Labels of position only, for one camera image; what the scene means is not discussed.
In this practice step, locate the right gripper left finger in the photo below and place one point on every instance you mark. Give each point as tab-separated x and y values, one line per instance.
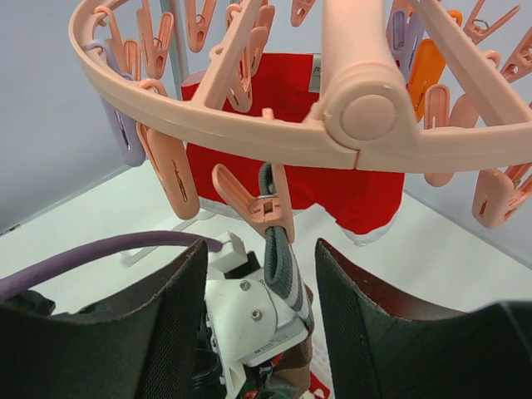
137	343

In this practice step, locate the brown striped sock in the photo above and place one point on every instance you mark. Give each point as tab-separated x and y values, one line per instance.
290	376

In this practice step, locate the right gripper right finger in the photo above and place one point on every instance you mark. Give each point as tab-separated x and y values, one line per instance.
386	343

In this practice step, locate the red sock white letters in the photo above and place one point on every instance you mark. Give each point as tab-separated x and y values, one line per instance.
363	203

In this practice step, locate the pink round clip hanger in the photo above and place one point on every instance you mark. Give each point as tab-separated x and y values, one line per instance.
456	111

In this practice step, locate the metal drying rack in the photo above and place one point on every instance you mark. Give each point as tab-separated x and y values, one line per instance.
183	61

